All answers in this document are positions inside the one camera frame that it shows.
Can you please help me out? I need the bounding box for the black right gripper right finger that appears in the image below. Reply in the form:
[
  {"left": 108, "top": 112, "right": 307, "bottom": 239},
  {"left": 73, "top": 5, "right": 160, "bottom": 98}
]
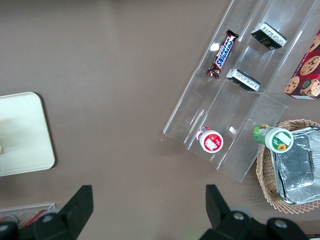
[{"left": 199, "top": 184, "right": 267, "bottom": 240}]

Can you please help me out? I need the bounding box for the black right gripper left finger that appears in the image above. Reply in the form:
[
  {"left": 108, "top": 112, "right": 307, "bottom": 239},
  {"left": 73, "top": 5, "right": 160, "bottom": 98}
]
[{"left": 18, "top": 184, "right": 94, "bottom": 240}]

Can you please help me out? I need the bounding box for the light tan wicker basket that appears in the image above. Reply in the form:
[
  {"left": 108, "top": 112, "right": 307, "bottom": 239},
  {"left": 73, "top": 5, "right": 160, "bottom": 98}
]
[{"left": 255, "top": 118, "right": 320, "bottom": 215}]

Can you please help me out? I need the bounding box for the aluminium foil tray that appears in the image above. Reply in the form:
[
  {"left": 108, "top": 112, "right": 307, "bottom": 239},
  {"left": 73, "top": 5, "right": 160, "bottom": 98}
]
[{"left": 270, "top": 125, "right": 320, "bottom": 206}]

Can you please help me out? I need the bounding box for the cream plastic tray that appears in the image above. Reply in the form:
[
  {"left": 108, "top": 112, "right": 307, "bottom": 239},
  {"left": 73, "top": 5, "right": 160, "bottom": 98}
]
[{"left": 0, "top": 91, "right": 56, "bottom": 177}]

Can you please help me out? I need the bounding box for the clear acrylic can box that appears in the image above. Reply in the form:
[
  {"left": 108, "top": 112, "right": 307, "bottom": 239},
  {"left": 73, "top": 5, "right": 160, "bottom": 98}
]
[{"left": 0, "top": 201, "right": 56, "bottom": 230}]

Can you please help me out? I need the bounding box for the red Coca-Cola can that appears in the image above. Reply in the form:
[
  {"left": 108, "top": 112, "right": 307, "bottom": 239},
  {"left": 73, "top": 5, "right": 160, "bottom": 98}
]
[
  {"left": 0, "top": 214, "right": 19, "bottom": 226},
  {"left": 21, "top": 210, "right": 49, "bottom": 229}
]

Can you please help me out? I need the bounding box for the red lidded yogurt cup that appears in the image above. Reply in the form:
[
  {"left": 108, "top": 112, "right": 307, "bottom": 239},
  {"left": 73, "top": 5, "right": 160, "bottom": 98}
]
[{"left": 195, "top": 126, "right": 224, "bottom": 154}]

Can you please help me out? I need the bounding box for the green bottle with white lid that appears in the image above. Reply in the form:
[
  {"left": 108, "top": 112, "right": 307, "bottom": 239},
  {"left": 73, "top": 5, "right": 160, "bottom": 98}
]
[{"left": 252, "top": 123, "right": 294, "bottom": 153}]

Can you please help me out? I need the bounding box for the clear acrylic tiered display stand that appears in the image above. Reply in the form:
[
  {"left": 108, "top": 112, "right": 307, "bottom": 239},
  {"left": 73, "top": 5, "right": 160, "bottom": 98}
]
[{"left": 162, "top": 0, "right": 320, "bottom": 182}]

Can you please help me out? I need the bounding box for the black and white small box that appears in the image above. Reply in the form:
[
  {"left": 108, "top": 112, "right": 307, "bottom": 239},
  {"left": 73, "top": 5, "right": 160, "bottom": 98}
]
[
  {"left": 225, "top": 68, "right": 261, "bottom": 92},
  {"left": 250, "top": 22, "right": 288, "bottom": 51}
]

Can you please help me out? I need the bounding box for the Snickers chocolate bar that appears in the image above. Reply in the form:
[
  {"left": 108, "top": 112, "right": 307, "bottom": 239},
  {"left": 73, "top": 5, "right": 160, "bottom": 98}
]
[{"left": 205, "top": 29, "right": 240, "bottom": 80}]

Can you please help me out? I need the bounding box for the red chocolate chip cookie box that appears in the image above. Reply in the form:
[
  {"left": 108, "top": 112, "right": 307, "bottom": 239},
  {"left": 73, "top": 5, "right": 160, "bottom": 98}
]
[{"left": 283, "top": 28, "right": 320, "bottom": 101}]

